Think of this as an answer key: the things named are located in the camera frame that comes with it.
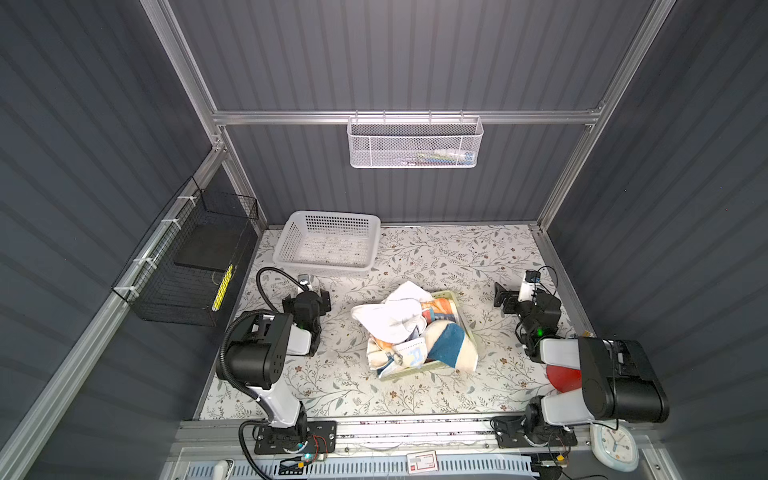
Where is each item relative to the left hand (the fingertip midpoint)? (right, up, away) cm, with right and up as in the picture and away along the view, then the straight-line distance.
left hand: (305, 293), depth 96 cm
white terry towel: (+29, -5, -13) cm, 33 cm away
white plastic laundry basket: (+3, +17, +20) cm, 26 cm away
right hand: (+67, +3, -5) cm, 67 cm away
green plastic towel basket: (+50, -8, -11) cm, 52 cm away
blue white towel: (+43, -11, -16) cm, 48 cm away
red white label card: (+35, -36, -26) cm, 57 cm away
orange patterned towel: (+43, -4, -5) cm, 43 cm away
